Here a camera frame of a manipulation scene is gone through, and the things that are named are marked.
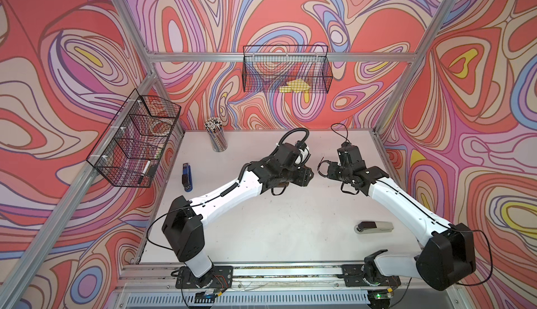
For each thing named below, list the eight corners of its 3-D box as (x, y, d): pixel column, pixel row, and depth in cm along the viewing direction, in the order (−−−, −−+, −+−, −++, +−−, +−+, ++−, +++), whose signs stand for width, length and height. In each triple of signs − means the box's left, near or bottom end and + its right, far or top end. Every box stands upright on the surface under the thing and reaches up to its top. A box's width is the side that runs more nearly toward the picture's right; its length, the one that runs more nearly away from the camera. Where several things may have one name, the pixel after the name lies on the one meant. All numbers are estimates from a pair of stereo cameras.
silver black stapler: (355, 233, 85) (358, 229, 82) (352, 224, 87) (356, 220, 84) (389, 233, 85) (394, 229, 82) (386, 224, 87) (391, 220, 84)
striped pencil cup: (212, 153, 113) (203, 126, 98) (215, 143, 118) (206, 117, 103) (226, 153, 113) (219, 126, 98) (227, 143, 118) (221, 117, 103)
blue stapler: (186, 192, 98) (182, 186, 93) (185, 169, 107) (181, 162, 102) (193, 191, 99) (189, 184, 94) (192, 168, 107) (188, 161, 103)
